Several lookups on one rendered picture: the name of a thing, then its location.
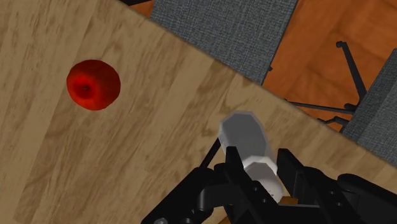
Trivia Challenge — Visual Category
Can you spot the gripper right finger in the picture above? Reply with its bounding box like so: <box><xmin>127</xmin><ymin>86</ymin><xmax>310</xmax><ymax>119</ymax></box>
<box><xmin>277</xmin><ymin>148</ymin><xmax>397</xmax><ymax>224</ymax></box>

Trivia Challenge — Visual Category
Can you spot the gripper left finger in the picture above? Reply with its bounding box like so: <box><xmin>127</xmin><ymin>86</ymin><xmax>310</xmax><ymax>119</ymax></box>
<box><xmin>141</xmin><ymin>138</ymin><xmax>280</xmax><ymax>224</ymax></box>

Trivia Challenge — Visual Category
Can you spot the white cylindrical container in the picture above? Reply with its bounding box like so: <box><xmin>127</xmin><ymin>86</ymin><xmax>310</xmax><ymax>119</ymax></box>
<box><xmin>218</xmin><ymin>111</ymin><xmax>284</xmax><ymax>204</ymax></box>

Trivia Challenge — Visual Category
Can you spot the wooden table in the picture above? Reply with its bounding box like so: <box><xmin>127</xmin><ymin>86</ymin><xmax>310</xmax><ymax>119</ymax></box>
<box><xmin>0</xmin><ymin>0</ymin><xmax>397</xmax><ymax>224</ymax></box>

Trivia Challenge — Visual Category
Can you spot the grey fabric office chair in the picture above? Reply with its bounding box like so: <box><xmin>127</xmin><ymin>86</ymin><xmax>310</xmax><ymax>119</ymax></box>
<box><xmin>284</xmin><ymin>40</ymin><xmax>397</xmax><ymax>166</ymax></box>
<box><xmin>119</xmin><ymin>0</ymin><xmax>300</xmax><ymax>85</ymax></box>

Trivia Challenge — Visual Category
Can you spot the red apple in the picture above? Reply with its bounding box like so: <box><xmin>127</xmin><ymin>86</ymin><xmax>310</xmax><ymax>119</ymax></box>
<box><xmin>66</xmin><ymin>59</ymin><xmax>122</xmax><ymax>111</ymax></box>

